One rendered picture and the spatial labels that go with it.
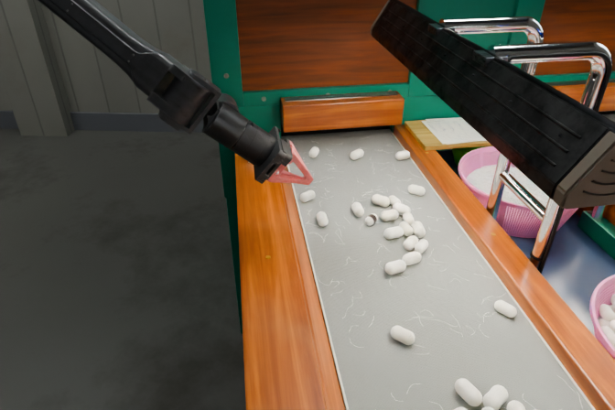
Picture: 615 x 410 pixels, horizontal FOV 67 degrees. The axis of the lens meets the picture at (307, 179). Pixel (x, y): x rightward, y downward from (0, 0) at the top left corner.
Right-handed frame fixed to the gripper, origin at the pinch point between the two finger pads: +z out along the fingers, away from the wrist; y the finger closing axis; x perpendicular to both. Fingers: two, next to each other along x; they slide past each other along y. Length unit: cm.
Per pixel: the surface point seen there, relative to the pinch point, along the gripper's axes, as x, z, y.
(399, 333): 2.2, 13.9, -26.0
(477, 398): -1.7, 18.8, -36.8
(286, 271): 10.6, 2.3, -12.2
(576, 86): -49, 57, 37
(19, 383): 120, -11, 34
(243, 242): 14.7, -2.9, -3.8
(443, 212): -8.7, 28.9, 3.2
